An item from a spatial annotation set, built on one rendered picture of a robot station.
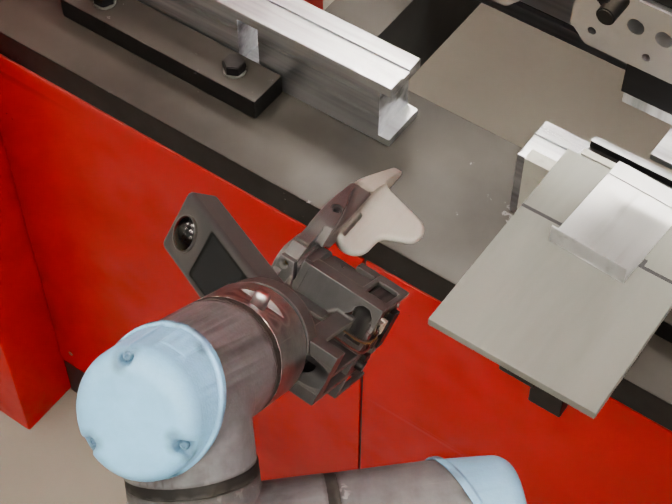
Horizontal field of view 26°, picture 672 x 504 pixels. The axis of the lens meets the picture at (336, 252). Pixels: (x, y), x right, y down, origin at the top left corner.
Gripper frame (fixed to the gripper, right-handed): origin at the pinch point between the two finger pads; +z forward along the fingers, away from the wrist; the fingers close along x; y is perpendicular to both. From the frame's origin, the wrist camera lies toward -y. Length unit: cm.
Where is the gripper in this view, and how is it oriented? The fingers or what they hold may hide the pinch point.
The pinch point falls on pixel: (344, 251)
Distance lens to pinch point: 107.2
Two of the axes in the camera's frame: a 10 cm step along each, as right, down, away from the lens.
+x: 4.4, -8.2, -3.7
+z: 3.7, -2.1, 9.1
